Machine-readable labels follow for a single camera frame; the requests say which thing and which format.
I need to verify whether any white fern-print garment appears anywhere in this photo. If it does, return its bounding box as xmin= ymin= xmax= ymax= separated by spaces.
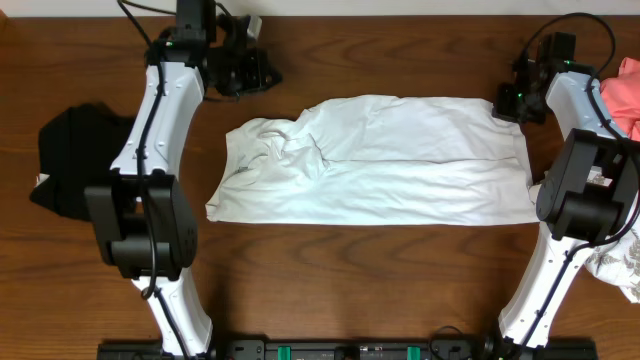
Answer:
xmin=528 ymin=183 xmax=640 ymax=304

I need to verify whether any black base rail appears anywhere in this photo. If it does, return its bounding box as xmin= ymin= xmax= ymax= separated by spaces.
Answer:
xmin=97 ymin=324 xmax=599 ymax=360

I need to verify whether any white printed t-shirt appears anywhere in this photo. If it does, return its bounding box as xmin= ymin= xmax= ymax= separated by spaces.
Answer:
xmin=206 ymin=95 xmax=536 ymax=226

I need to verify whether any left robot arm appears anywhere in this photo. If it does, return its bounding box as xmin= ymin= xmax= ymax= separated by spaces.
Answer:
xmin=85 ymin=1 xmax=282 ymax=359

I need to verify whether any folded black garment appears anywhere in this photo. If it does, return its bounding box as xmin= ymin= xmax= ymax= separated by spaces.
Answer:
xmin=29 ymin=103 xmax=135 ymax=222

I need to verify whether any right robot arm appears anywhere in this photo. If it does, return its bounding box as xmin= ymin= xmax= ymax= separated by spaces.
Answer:
xmin=486 ymin=32 xmax=639 ymax=359

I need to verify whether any pink garment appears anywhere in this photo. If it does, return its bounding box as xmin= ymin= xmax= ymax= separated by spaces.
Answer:
xmin=601 ymin=57 xmax=640 ymax=142

